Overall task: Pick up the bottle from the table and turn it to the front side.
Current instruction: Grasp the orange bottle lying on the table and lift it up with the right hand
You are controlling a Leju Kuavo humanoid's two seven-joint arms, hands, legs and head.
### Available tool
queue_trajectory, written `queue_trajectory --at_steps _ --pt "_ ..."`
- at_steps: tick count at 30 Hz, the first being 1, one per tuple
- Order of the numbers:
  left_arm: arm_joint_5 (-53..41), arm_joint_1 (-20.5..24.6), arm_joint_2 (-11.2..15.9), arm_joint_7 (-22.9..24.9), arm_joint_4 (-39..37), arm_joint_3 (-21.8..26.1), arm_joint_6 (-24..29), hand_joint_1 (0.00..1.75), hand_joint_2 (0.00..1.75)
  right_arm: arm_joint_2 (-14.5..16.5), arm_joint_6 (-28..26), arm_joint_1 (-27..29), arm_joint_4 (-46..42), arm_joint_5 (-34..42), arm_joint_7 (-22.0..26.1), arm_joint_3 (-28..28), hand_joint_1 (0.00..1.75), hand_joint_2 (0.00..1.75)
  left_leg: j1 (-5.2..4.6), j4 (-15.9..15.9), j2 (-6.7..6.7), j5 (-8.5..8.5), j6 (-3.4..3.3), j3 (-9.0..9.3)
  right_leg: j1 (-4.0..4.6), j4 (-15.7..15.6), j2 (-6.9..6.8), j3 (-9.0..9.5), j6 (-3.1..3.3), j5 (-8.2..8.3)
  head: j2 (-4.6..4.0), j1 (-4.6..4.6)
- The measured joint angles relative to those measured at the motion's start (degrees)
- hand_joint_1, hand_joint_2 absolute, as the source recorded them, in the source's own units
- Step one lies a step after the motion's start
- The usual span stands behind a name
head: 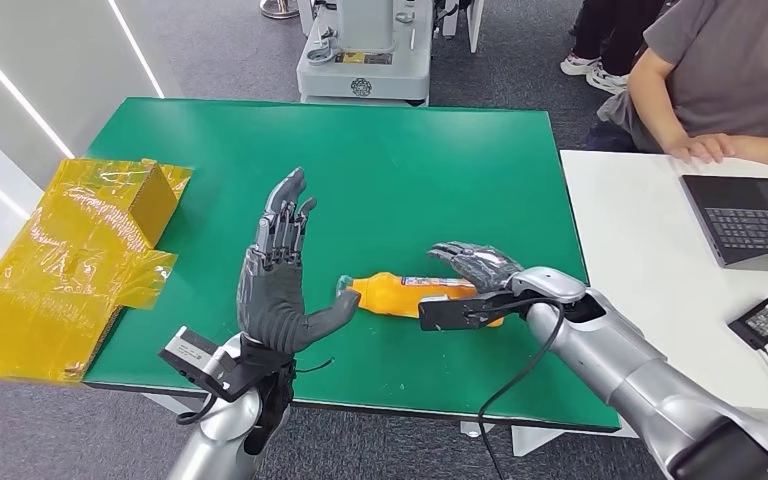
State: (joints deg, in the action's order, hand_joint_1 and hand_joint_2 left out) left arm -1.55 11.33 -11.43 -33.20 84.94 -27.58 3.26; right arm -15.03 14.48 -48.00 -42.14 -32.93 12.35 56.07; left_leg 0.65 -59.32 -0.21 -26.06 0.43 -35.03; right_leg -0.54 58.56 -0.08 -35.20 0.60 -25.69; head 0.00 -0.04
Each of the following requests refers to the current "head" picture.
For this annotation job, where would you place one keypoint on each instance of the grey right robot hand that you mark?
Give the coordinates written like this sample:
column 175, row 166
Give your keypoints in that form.
column 480, row 265

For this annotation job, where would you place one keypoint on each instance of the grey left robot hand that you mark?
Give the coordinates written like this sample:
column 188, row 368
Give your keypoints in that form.
column 271, row 305

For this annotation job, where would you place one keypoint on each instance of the person's right hand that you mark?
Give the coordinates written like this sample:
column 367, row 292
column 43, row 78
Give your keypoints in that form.
column 702, row 147

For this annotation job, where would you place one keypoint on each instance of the orange juice bottle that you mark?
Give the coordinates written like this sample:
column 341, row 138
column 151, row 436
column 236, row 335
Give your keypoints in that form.
column 390, row 295

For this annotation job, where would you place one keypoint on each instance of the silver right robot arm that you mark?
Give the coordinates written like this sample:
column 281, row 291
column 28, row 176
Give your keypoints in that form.
column 622, row 371

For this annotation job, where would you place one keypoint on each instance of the person's right forearm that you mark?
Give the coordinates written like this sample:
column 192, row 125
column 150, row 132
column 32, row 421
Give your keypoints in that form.
column 656, row 99

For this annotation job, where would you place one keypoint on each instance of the grey robot base machine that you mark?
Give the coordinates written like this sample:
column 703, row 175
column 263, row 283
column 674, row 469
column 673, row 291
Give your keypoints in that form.
column 364, row 73

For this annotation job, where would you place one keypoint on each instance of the seated person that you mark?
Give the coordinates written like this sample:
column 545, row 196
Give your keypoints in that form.
column 735, row 66

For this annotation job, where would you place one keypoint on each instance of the dark grey laptop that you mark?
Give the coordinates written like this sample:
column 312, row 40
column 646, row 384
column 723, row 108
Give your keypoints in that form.
column 755, row 225

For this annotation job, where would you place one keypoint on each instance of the standing person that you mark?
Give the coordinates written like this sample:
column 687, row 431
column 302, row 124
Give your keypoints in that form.
column 612, row 33

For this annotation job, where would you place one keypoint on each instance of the white table foot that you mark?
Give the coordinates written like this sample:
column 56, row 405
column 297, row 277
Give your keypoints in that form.
column 162, row 403

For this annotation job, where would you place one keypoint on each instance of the black power adapter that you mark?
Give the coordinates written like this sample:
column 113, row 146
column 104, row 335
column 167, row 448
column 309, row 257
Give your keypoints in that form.
column 765, row 321

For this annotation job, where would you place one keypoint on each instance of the yellow taped cardboard box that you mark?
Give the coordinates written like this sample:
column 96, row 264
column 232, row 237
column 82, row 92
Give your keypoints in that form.
column 59, row 265

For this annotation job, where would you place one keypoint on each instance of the chrome stand base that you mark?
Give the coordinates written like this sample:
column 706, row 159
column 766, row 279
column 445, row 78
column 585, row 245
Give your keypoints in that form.
column 279, row 8

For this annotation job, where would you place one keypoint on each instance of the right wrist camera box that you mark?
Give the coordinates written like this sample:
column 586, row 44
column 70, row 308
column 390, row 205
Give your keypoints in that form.
column 444, row 314

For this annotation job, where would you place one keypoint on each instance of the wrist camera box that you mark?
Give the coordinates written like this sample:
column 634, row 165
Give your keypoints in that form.
column 444, row 314
column 188, row 348

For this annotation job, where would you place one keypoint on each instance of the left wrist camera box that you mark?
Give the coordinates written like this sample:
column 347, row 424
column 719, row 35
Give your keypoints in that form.
column 188, row 348

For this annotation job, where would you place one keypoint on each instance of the white frame post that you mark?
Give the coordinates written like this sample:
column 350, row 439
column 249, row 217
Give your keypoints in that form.
column 475, row 26

